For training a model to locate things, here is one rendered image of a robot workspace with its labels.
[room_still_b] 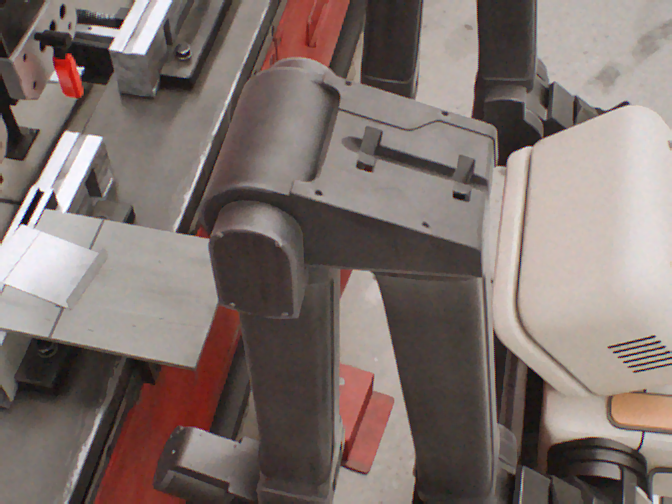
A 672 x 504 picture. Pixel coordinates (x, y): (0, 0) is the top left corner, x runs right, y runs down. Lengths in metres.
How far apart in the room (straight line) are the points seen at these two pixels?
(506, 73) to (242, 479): 0.46
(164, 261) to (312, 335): 0.65
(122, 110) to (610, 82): 1.76
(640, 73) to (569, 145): 2.16
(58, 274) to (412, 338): 0.73
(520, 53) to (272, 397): 0.46
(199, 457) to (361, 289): 1.57
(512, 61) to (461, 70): 1.93
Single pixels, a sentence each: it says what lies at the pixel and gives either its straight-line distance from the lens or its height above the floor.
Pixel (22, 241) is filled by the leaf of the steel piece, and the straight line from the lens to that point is 1.21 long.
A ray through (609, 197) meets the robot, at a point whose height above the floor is 1.38.
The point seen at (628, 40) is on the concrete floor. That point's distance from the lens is 3.06.
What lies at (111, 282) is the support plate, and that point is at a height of 1.00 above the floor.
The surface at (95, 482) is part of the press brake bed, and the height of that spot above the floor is 0.80.
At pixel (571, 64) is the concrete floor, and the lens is 2.93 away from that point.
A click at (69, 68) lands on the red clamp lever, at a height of 1.20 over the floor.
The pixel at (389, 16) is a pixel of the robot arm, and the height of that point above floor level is 1.35.
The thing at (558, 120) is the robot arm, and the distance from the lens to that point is 0.95.
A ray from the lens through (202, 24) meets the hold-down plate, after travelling 1.59.
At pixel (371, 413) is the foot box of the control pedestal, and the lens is 2.12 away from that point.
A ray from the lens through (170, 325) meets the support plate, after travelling 1.10.
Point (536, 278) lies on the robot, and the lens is 0.73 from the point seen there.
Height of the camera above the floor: 1.93
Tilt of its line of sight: 55 degrees down
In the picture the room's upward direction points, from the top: straight up
